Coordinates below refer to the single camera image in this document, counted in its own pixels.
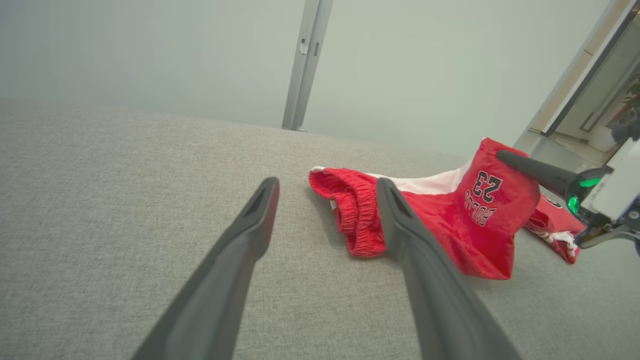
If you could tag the red white jersey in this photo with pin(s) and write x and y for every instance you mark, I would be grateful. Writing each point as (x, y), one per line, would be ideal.
(450, 225)

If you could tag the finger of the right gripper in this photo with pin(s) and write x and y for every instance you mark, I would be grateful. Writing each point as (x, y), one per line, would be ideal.
(540, 172)

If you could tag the white door frame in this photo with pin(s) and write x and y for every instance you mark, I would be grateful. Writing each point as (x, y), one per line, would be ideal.
(575, 85)

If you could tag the red number 23 jersey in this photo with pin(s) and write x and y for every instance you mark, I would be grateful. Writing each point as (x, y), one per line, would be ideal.
(555, 225)

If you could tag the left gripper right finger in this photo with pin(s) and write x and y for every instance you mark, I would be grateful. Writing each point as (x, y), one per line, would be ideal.
(435, 300)

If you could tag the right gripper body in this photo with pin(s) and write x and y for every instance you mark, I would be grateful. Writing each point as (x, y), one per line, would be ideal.
(615, 195)

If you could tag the grey metal partition post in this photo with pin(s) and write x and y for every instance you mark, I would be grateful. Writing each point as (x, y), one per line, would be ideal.
(305, 65)

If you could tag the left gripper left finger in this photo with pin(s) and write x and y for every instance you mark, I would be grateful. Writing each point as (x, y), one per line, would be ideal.
(215, 300)

